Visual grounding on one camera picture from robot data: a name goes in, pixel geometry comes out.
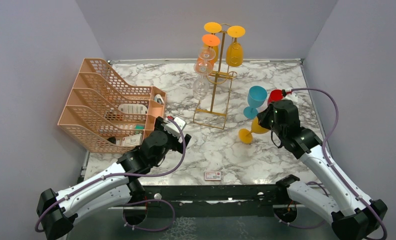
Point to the red wine glass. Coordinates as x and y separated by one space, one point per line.
275 95

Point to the blue wine glass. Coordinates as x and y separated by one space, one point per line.
256 97

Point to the clear wine glass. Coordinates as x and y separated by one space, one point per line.
200 87

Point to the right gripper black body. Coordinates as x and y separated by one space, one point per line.
267 119

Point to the gold wine glass rack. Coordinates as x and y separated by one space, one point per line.
205 112

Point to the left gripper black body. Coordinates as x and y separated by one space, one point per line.
173 141

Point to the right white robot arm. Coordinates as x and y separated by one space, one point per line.
351 213

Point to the yellow wine glass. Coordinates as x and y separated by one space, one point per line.
235 54
213 27
246 136

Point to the peach plastic file organizer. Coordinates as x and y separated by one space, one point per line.
102 109

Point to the orange wine glass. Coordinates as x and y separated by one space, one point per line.
210 49

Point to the small red white card box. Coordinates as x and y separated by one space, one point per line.
212 176

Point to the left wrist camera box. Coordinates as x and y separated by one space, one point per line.
175 126

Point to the black mounting rail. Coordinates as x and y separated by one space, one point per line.
201 201

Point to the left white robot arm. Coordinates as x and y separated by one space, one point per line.
59 211

